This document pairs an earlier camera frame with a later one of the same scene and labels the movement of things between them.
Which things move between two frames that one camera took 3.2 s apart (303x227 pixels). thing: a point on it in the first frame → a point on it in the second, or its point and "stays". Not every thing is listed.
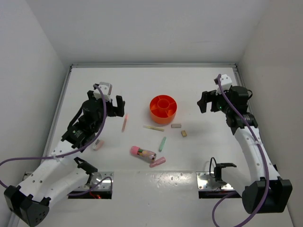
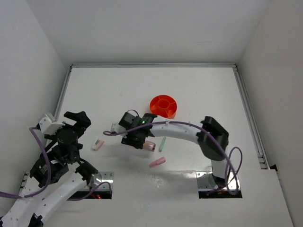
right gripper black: [210, 96] → [127, 139]
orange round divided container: [163, 108] stays
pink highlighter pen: [158, 161] stays
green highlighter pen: [162, 144] stays
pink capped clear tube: [146, 155] → [149, 146]
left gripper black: [113, 110] → [83, 120]
